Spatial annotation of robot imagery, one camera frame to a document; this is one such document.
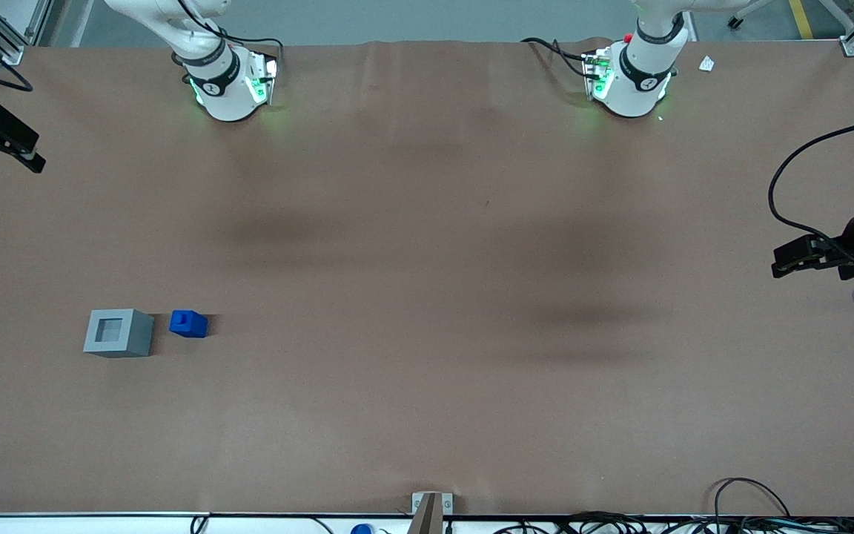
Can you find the brown paper table cover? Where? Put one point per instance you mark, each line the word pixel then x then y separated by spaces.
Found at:
pixel 427 297

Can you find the gray square base block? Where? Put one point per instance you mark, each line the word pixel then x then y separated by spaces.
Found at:
pixel 119 334

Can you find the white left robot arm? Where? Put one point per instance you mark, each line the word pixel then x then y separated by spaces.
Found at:
pixel 634 81

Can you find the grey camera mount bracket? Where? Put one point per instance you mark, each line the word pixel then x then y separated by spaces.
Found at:
pixel 431 508

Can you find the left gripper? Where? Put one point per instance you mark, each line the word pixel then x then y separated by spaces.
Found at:
pixel 847 245

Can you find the blue square part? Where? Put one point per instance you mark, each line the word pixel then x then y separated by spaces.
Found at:
pixel 188 325

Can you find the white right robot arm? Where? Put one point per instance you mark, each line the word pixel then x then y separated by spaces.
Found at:
pixel 223 89

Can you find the small white paper scrap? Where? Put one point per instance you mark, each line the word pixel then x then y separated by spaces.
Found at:
pixel 707 64

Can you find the blue round cap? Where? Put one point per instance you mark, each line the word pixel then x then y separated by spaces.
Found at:
pixel 362 529

